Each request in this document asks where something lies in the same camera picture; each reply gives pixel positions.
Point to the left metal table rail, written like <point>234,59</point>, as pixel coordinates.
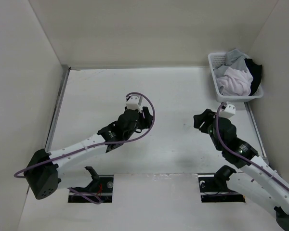
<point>66,70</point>

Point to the grey tank top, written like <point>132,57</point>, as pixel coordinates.
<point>234,59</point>

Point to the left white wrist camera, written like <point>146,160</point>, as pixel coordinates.
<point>133,102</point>

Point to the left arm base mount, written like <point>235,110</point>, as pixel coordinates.
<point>99,189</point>

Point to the right metal table rail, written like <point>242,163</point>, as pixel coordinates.
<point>255,128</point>

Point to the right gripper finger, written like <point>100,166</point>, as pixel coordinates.
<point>209,113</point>
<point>199,122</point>

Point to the metal table rail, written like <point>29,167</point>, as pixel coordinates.
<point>66,70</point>
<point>255,128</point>

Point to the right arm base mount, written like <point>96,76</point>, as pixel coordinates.
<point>213,187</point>

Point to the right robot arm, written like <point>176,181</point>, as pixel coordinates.
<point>248,174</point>

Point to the pale pink tank top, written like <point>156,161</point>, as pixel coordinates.
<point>235,83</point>

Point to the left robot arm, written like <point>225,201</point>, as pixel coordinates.
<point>50,171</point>

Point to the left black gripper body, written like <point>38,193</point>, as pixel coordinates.
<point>131,132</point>

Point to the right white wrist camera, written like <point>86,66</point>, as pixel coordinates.
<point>227,111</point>

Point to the black tank top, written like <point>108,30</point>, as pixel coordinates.
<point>256,72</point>

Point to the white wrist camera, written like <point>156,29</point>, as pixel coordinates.
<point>227,111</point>
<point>133,102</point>

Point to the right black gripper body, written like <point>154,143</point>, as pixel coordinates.
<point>210,128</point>

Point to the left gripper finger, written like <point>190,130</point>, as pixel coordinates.
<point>146,112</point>
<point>145,122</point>

